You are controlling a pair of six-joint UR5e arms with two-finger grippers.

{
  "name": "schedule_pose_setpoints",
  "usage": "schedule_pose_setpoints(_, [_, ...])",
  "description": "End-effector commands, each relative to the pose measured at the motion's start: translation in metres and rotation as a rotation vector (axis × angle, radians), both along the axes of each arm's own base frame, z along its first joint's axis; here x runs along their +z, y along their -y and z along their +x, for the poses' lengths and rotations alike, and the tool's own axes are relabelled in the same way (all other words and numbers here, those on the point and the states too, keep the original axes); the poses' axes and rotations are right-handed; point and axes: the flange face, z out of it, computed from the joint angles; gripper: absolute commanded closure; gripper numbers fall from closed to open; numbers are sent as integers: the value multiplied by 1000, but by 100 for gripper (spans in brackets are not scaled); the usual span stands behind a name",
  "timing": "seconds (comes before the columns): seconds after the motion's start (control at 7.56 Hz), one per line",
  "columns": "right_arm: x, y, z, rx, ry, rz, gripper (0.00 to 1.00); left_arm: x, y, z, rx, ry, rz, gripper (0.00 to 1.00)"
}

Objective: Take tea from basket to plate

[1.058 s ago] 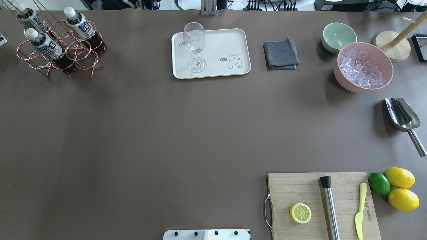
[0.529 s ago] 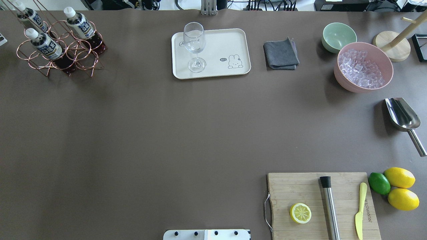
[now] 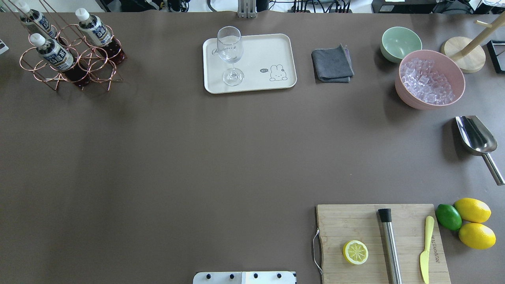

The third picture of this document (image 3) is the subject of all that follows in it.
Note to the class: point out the tea bottle white cap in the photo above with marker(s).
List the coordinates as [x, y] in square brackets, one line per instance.
[98, 35]

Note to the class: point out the copper wire bottle basket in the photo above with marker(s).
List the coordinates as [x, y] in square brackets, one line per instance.
[98, 67]

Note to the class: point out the tea bottle front left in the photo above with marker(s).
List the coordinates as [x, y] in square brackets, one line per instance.
[61, 59]

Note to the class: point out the tea bottle back left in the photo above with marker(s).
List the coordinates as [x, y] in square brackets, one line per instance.
[36, 22]

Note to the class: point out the cream rectangular tray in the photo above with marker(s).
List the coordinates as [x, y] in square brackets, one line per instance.
[267, 62]

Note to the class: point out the clear wine glass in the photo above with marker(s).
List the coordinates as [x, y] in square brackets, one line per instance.
[230, 50]

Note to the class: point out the grey folded cloth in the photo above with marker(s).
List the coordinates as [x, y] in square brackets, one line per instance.
[333, 65]

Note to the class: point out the bamboo cutting board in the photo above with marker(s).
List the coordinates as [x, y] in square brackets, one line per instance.
[340, 223]

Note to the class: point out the half lemon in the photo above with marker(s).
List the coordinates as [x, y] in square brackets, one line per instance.
[355, 252]

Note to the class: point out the steel muddler black tip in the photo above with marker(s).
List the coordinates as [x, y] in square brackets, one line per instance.
[387, 225]

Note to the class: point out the green bowl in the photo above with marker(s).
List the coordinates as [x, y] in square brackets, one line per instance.
[397, 42]

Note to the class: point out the pink bowl with ice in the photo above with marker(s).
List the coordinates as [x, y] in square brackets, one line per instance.
[427, 80]

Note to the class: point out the yellow plastic knife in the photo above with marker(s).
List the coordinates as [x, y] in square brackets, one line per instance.
[425, 254]

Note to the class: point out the green lime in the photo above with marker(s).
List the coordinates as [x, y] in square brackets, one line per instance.
[448, 217]

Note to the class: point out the steel ice scoop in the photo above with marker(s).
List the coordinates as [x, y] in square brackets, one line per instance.
[479, 141]

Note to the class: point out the upper yellow lemon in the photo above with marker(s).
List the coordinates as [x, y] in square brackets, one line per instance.
[473, 210]

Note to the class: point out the yellow lemon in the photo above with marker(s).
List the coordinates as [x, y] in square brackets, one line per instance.
[473, 210]
[477, 236]

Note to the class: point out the wooden cup stand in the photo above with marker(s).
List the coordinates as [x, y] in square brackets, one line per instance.
[467, 53]

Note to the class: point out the lower yellow lemon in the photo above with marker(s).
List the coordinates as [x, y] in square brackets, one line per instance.
[477, 236]

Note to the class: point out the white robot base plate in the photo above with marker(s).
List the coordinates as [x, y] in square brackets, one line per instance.
[246, 277]

